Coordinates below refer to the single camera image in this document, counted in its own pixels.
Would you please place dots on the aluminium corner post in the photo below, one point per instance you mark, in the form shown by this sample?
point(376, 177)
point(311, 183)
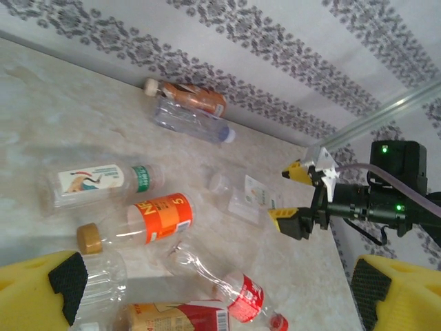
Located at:
point(379, 117)

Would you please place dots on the brown coffee bottle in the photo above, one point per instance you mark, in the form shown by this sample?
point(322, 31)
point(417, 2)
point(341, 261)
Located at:
point(196, 98)

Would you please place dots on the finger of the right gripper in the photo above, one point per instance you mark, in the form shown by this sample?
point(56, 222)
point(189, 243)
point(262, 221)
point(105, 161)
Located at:
point(293, 222)
point(301, 171)

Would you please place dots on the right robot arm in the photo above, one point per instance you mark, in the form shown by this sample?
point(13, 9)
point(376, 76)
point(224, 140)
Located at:
point(435, 229)

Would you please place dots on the red gold label bottle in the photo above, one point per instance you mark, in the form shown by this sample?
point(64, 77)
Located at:
point(193, 315)

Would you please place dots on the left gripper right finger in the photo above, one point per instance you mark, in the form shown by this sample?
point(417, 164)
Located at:
point(406, 300)

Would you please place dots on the orange label bottle gold cap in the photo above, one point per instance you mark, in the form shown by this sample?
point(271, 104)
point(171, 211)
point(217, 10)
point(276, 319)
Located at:
point(165, 215)

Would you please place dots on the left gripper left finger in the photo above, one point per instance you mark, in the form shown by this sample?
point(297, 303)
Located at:
point(31, 296)

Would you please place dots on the red label bottle red cap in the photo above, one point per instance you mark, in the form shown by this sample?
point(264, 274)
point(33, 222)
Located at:
point(248, 296)

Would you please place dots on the crane label bottle green band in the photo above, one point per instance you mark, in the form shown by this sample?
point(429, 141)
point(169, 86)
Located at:
point(89, 179)

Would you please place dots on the blue label clear bottle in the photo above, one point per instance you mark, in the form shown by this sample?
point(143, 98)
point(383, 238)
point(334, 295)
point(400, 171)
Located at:
point(103, 276)

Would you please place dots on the clear bottle lilac cap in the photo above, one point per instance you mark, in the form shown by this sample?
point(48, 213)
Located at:
point(189, 120)

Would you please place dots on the wide clear bottle white label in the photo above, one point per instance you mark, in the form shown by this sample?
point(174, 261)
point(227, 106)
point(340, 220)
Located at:
point(251, 196)

